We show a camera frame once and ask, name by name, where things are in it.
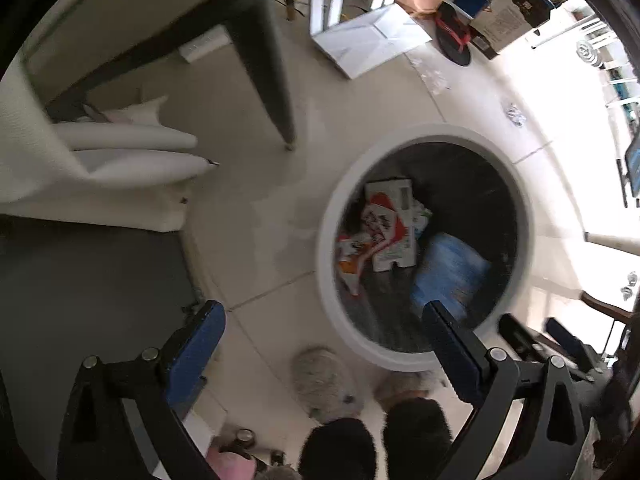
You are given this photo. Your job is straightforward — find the white round trash bin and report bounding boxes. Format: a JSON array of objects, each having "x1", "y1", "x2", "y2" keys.
[{"x1": 316, "y1": 122, "x2": 537, "y2": 372}]

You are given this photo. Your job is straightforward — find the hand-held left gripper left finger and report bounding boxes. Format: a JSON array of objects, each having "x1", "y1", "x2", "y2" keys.
[{"x1": 56, "y1": 300, "x2": 227, "y2": 480}]

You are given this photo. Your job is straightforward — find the dark monitor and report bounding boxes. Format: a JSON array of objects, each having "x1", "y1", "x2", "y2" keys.
[{"x1": 617, "y1": 130, "x2": 640, "y2": 209}]

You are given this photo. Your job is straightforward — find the white and red carton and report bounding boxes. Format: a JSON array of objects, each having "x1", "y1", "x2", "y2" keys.
[{"x1": 362, "y1": 176, "x2": 419, "y2": 272}]

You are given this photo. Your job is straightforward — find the clear plastic wrap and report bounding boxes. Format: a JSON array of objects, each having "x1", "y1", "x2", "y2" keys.
[{"x1": 407, "y1": 52, "x2": 451, "y2": 96}]

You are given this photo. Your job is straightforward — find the green and white carton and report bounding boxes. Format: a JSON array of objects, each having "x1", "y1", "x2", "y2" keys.
[{"x1": 410, "y1": 197, "x2": 434, "y2": 241}]

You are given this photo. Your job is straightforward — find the black sandal with red strap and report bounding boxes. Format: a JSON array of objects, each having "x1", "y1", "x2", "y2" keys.
[{"x1": 432, "y1": 1, "x2": 474, "y2": 67}]

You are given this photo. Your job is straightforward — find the person's left leg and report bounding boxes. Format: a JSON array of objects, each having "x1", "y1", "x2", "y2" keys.
[{"x1": 298, "y1": 417, "x2": 377, "y2": 480}]

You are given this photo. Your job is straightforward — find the white power strip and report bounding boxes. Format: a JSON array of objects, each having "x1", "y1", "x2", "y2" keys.
[{"x1": 178, "y1": 25, "x2": 234, "y2": 64}]

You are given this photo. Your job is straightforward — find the flat white cardboard box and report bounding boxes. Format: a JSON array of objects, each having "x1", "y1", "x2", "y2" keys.
[{"x1": 311, "y1": 3, "x2": 434, "y2": 80}]

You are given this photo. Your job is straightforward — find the table with dark legs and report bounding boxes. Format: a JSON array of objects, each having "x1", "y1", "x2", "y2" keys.
[{"x1": 20, "y1": 0, "x2": 299, "y2": 152}]

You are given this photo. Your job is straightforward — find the blue plastic packet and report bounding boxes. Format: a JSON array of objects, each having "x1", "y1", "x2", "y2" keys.
[{"x1": 410, "y1": 232, "x2": 493, "y2": 318}]

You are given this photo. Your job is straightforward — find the grey slippers and dark legs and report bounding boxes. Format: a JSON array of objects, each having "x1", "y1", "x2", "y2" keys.
[{"x1": 382, "y1": 397, "x2": 454, "y2": 480}]

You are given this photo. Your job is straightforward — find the white rack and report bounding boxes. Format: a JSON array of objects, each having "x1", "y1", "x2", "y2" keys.
[{"x1": 530, "y1": 10, "x2": 640, "y2": 111}]

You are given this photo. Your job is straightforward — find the white upholstered chair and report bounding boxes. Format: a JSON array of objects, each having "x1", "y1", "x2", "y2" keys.
[{"x1": 0, "y1": 55, "x2": 221, "y2": 234}]

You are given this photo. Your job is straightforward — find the white bar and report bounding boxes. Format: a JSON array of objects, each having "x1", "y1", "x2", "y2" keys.
[{"x1": 583, "y1": 230, "x2": 640, "y2": 257}]

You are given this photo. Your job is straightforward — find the white cloth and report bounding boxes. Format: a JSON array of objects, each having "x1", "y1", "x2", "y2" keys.
[{"x1": 102, "y1": 94, "x2": 169, "y2": 126}]

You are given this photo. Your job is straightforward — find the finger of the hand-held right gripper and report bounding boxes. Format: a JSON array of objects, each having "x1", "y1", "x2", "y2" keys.
[
  {"x1": 499, "y1": 313, "x2": 550, "y2": 362},
  {"x1": 544, "y1": 317, "x2": 608, "y2": 378}
]

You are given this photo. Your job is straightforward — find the orange and white snack packet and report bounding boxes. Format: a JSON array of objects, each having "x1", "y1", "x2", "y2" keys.
[{"x1": 336, "y1": 232, "x2": 382, "y2": 297}]

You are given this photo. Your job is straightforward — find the crumpled foil wrapper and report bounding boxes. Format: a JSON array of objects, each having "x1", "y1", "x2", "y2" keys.
[{"x1": 502, "y1": 102, "x2": 529, "y2": 126}]

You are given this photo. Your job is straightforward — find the black box with white label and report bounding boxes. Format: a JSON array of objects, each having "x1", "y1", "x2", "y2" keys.
[{"x1": 469, "y1": 0, "x2": 552, "y2": 59}]

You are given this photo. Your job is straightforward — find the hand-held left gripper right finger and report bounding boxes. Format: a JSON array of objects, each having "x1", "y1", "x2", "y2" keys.
[{"x1": 422, "y1": 301, "x2": 587, "y2": 480}]

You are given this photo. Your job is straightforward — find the grey fluffy slipper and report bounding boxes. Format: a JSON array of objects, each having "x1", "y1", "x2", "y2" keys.
[
  {"x1": 374, "y1": 371, "x2": 442, "y2": 409},
  {"x1": 291, "y1": 344, "x2": 359, "y2": 422}
]

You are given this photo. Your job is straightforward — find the pink object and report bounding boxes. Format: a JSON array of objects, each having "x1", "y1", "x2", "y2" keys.
[{"x1": 207, "y1": 447, "x2": 257, "y2": 480}]

